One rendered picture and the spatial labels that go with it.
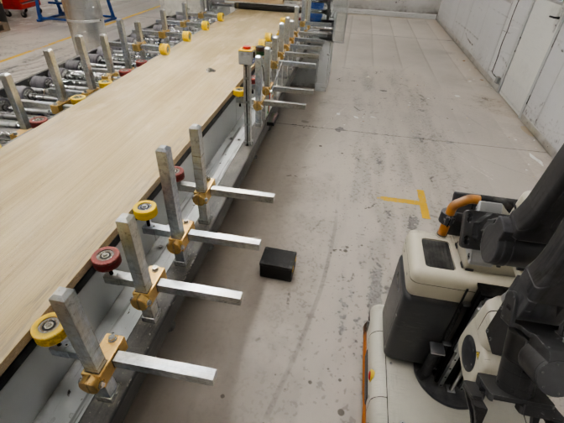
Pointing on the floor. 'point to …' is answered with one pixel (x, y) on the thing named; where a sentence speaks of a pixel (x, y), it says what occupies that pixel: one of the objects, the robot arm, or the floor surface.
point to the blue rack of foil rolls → (64, 13)
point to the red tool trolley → (18, 6)
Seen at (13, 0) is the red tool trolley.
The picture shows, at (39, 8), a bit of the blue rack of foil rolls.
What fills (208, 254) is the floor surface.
